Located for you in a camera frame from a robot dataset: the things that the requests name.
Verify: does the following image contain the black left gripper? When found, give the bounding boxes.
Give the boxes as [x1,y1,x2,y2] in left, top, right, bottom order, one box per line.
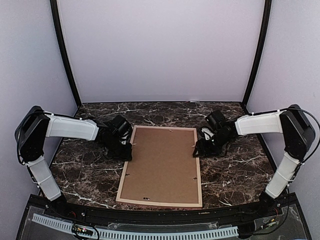
[102,137,133,161]

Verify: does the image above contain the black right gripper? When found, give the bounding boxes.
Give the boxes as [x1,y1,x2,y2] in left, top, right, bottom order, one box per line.
[193,131,232,157]

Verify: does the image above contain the brown cardboard backing board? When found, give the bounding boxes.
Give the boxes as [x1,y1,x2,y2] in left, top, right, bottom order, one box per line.
[119,127,200,203]

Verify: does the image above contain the pink wooden picture frame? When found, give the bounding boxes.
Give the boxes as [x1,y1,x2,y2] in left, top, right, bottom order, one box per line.
[115,124,204,208]

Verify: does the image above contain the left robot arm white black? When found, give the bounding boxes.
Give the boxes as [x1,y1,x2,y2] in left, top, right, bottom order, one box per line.
[14,105,133,218]

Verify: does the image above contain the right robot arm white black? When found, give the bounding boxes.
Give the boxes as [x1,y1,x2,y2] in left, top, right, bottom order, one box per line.
[192,104,316,217]

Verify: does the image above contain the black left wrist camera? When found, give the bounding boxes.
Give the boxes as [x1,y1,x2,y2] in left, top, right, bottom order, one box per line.
[109,115,133,140]

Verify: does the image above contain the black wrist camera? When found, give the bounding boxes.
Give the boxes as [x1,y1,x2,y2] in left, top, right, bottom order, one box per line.
[205,110,227,130]
[109,115,133,140]

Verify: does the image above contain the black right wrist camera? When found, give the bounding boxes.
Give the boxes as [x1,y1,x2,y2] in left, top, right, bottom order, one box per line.
[205,110,227,130]

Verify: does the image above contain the black front table rail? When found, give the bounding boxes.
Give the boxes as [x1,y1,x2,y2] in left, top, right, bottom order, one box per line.
[27,193,297,226]

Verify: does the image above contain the white slotted cable duct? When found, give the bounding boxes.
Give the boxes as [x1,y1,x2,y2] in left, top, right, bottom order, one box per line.
[31,213,239,240]

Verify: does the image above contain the black right corner post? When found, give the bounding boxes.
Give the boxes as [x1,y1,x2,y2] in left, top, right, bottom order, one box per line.
[241,0,272,109]

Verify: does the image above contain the black corner post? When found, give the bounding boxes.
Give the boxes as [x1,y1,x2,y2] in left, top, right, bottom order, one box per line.
[49,0,82,108]
[241,0,272,109]

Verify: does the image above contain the black left corner post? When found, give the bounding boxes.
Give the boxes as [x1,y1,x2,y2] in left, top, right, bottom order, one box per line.
[49,0,82,108]

